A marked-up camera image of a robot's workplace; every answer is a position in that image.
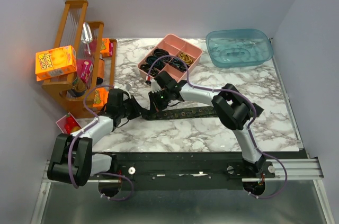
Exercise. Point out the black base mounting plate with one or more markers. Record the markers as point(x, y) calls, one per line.
point(179, 171)

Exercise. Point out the small orange box upper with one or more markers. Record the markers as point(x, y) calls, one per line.
point(106, 47)

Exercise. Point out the pink product box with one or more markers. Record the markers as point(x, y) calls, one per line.
point(84, 69)

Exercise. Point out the orange bottle on rack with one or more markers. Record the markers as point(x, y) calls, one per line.
point(100, 72)

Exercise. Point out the pink bin with fruit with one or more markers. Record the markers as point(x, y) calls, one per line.
point(68, 124)

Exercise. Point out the dark blue floral rolled tie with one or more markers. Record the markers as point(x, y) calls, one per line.
point(179, 65)

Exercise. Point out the black gold rolled tie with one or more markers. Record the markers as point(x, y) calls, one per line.
point(146, 68)

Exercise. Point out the translucent blue plastic tub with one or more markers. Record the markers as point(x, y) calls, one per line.
point(238, 48)

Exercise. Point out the dark tin can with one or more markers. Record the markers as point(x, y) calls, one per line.
point(78, 87)

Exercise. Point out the dark floral patterned necktie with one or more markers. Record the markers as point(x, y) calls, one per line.
point(162, 112)

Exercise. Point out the yellow rolled tie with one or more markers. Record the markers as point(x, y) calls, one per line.
point(186, 58)

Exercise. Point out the teal rolled tie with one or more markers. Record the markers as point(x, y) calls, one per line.
point(153, 60)

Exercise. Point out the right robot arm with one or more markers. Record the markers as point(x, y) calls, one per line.
point(233, 109)

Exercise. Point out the metal scoop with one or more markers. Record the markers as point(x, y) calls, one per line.
point(86, 36)

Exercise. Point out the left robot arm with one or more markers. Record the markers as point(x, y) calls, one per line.
point(71, 159)

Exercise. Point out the pink divided organizer tray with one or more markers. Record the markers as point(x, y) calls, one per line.
point(174, 45)

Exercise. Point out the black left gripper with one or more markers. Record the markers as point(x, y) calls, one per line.
point(137, 108)

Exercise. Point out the small orange box lower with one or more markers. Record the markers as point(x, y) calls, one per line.
point(100, 98)

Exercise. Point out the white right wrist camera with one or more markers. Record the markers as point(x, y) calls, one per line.
point(155, 86)

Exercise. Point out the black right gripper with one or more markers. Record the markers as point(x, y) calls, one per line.
point(154, 106)

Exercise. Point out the orange Scrub Daddy box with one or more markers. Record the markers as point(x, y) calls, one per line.
point(55, 62)

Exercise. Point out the aluminium rail frame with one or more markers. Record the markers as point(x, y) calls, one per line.
point(289, 190)

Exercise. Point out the small orange box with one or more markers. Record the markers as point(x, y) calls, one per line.
point(106, 47)
point(100, 98)

